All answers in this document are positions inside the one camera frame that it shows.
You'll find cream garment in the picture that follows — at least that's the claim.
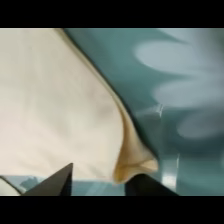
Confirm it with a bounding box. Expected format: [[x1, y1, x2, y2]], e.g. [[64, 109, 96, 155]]
[[0, 28, 160, 197]]

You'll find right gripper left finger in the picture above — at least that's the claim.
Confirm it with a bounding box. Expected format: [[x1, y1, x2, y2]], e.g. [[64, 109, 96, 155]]
[[22, 162, 74, 197]]

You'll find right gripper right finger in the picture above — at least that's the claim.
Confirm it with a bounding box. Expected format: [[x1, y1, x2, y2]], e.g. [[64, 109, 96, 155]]
[[124, 173, 180, 197]]

